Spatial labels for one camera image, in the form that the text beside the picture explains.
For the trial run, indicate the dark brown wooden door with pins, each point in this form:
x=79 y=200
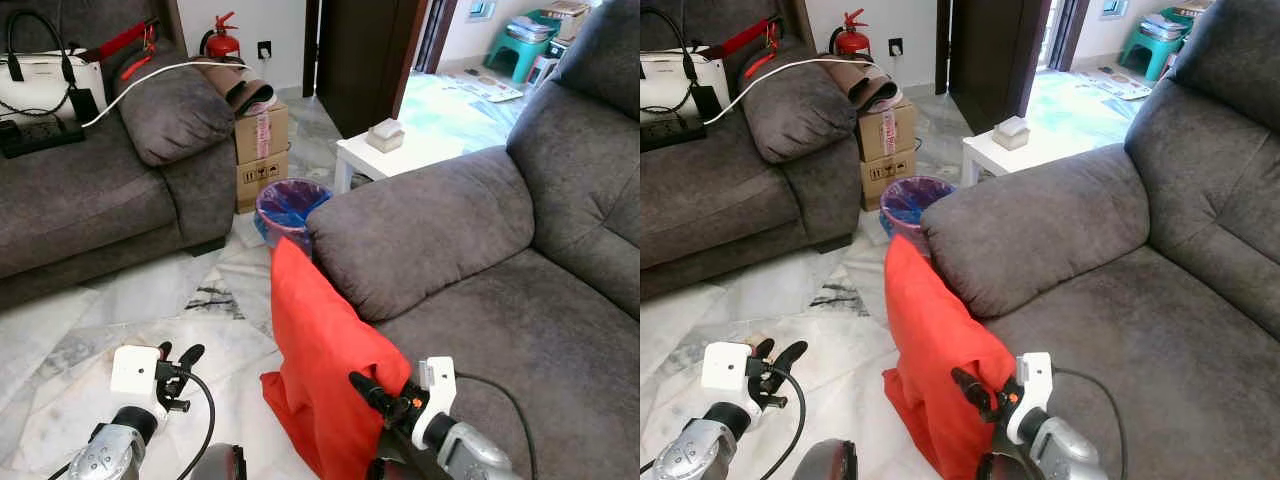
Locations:
x=365 y=60
x=990 y=60

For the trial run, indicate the dark framed glass door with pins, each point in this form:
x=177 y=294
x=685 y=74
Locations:
x=1062 y=32
x=433 y=35

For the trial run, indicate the white side table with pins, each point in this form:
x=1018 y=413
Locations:
x=420 y=155
x=1040 y=152

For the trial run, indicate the black power adapter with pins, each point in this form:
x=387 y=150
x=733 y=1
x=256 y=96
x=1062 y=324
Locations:
x=84 y=105
x=707 y=102

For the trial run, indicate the cardboard box with arrows print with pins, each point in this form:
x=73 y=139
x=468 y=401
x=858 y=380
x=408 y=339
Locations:
x=258 y=185
x=885 y=182

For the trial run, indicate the dark grey fabric sofa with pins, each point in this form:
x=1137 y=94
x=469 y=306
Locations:
x=90 y=200
x=720 y=195

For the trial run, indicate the black power strip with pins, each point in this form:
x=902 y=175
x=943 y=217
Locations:
x=670 y=130
x=35 y=135

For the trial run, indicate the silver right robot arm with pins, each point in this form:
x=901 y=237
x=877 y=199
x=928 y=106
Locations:
x=1065 y=455
x=470 y=455

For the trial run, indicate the beige tissue box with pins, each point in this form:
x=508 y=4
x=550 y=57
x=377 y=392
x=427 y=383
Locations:
x=1011 y=133
x=385 y=137

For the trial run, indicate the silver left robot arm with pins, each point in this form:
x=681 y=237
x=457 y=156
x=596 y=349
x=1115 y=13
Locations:
x=700 y=450
x=105 y=455

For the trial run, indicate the green plastic stool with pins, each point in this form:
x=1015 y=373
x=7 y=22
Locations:
x=520 y=58
x=1150 y=55

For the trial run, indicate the dark grey two-seat sofa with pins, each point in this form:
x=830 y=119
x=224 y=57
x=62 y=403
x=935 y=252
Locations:
x=520 y=330
x=1150 y=330

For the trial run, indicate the red pillow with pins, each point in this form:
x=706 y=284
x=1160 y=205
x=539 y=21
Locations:
x=935 y=345
x=320 y=350

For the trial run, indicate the brown rolled mat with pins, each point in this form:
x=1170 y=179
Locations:
x=235 y=90
x=860 y=87

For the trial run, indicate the taped cardboard box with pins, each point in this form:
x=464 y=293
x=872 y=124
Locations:
x=260 y=135
x=888 y=130

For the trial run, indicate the red fire extinguisher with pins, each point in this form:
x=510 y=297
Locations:
x=851 y=42
x=222 y=45

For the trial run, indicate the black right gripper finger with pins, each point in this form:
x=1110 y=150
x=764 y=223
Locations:
x=372 y=394
x=972 y=389

